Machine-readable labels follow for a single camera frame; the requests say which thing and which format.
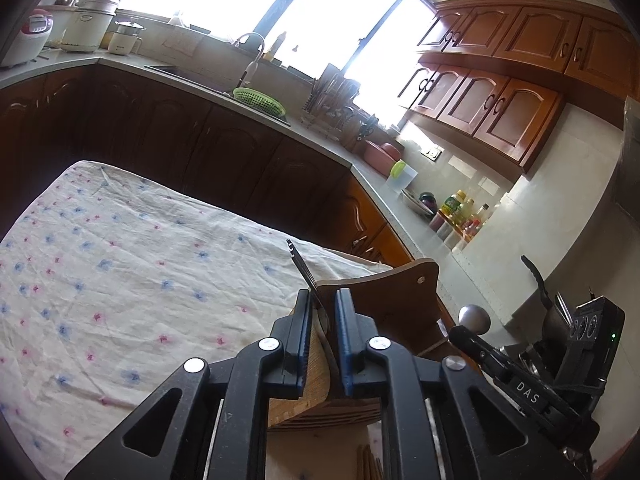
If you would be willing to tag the chrome kitchen faucet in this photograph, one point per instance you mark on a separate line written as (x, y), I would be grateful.
(252, 43)

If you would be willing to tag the metal spoon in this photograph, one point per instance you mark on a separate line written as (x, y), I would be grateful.
(474, 318)

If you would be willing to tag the floral white tablecloth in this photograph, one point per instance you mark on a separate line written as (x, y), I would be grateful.
(110, 281)

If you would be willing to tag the metal fork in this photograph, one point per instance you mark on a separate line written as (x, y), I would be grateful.
(323, 317)

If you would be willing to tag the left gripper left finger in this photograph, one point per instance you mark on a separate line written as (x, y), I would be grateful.
(209, 420)

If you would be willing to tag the yellow cooking oil bottle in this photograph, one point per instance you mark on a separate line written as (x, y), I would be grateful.
(452, 204)

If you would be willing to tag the wooden utensil holder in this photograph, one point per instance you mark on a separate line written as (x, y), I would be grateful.
(404, 304)

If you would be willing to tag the lower dark wooden cabinets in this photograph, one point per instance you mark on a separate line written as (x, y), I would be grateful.
(190, 144)

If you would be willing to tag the green sink basket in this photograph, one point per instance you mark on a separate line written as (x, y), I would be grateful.
(260, 101)

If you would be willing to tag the yellow dish soap bottle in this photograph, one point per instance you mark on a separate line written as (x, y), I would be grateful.
(276, 46)

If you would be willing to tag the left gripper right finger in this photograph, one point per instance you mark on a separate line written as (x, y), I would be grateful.
(440, 420)

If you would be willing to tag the kitchen sink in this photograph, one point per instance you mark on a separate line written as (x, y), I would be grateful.
(201, 81)

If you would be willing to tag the plate with food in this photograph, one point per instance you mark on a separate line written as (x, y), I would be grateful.
(416, 206)

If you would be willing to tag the wooden chopstick centre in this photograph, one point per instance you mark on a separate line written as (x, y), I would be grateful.
(368, 467)

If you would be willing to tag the white jug green lid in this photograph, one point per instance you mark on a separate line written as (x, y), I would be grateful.
(401, 175)

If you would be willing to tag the dish drying rack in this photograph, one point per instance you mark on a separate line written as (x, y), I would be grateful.
(331, 102)

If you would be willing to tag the white slow cooker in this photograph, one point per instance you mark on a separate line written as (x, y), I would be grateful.
(88, 25)

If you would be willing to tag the white pink rice cooker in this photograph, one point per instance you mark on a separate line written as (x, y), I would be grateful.
(30, 39)

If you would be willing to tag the small white electric pot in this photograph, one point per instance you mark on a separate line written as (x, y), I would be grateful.
(126, 38)

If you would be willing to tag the black wok pan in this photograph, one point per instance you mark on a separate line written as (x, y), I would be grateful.
(558, 320)

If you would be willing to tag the pink plastic basin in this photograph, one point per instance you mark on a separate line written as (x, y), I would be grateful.
(381, 158)

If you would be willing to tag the upper wooden wall cabinets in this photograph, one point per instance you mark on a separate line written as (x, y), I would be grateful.
(494, 75)

